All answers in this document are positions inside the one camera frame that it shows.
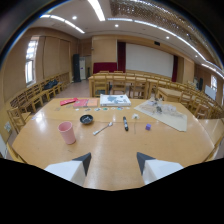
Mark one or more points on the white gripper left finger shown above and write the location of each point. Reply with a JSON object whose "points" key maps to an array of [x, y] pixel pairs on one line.
{"points": [[68, 170]]}

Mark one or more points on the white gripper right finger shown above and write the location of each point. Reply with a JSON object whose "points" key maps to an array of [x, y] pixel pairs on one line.
{"points": [[160, 169]]}

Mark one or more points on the black marker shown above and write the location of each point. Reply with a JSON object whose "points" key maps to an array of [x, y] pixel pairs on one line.
{"points": [[125, 123]]}

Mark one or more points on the pink plastic cup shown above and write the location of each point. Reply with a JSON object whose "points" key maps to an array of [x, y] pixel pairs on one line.
{"points": [[67, 132]]}

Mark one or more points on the small purple cube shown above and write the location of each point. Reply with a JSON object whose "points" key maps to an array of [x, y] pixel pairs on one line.
{"points": [[148, 126]]}

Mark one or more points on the metal spoon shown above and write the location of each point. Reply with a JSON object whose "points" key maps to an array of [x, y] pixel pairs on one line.
{"points": [[102, 128]]}

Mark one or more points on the small black bowl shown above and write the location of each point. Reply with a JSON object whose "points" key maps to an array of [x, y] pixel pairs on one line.
{"points": [[86, 119]]}

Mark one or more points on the beige painting sheet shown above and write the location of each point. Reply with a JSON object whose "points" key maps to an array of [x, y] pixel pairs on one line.
{"points": [[163, 114]]}

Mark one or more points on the white artificial flower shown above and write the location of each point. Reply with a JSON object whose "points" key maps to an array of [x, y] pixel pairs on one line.
{"points": [[135, 117]]}

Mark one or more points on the red booklet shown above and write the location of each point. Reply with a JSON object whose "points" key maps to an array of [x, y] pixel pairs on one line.
{"points": [[68, 101]]}

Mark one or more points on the wooden chair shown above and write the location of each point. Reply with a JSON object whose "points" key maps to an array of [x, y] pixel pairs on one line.
{"points": [[100, 86], [16, 118], [138, 87], [119, 84]]}

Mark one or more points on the small wooden side table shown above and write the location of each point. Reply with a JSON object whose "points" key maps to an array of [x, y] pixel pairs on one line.
{"points": [[170, 94]]}

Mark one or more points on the dark bag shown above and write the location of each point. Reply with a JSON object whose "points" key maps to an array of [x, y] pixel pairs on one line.
{"points": [[50, 84]]}

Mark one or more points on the long wooden conference table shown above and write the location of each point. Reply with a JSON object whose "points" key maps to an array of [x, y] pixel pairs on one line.
{"points": [[133, 80]]}

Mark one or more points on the black speaker cabinet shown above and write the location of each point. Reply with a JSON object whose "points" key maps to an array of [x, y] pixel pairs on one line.
{"points": [[76, 68]]}

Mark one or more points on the red cloth podium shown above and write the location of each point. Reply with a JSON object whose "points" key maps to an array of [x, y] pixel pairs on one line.
{"points": [[105, 67]]}

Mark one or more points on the white projection screen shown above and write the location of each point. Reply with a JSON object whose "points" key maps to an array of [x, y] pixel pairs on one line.
{"points": [[149, 60]]}

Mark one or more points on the window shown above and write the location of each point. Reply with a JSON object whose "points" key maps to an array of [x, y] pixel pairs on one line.
{"points": [[30, 60]]}

